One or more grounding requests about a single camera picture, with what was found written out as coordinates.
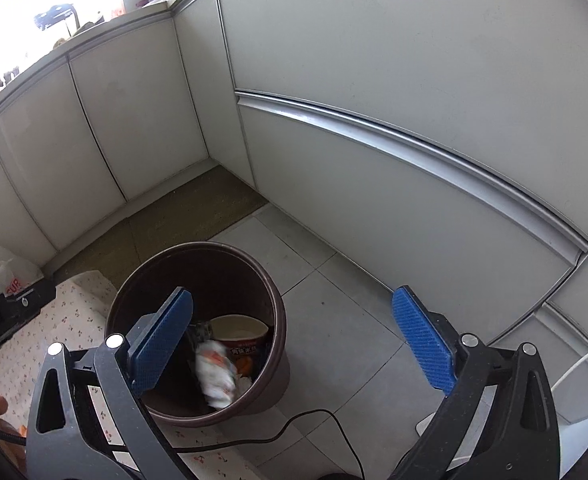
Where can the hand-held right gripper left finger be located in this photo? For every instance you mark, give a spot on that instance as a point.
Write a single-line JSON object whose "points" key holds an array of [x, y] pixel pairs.
{"points": [[158, 345]]}

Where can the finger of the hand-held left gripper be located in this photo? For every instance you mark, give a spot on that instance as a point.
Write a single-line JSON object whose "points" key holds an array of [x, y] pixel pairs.
{"points": [[33, 297]]}

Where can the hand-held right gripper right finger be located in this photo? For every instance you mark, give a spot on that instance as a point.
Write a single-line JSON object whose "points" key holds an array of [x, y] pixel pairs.
{"points": [[424, 340]]}

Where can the white tissue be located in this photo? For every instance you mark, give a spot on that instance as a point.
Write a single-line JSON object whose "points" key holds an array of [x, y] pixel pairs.
{"points": [[216, 375]]}

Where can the red instant noodle cup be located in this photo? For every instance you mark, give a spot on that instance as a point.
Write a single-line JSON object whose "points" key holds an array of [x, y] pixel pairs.
{"points": [[239, 332]]}

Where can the brown plastic bin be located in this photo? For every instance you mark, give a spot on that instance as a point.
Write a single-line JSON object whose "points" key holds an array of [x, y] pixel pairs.
{"points": [[274, 360]]}

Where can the cherry print tablecloth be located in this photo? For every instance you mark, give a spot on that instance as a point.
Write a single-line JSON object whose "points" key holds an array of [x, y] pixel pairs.
{"points": [[73, 300]]}

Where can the brown floor mat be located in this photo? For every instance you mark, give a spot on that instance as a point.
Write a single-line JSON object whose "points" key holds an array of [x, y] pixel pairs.
{"points": [[173, 210]]}

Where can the white base cabinet row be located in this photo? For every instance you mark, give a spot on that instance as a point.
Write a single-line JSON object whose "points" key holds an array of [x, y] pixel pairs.
{"points": [[123, 110]]}

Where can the blue object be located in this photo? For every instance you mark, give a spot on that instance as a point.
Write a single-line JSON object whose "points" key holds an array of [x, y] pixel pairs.
{"points": [[53, 16]]}

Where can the white cabinet with metal rail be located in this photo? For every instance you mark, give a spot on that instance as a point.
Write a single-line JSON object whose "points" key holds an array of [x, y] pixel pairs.
{"points": [[424, 85]]}

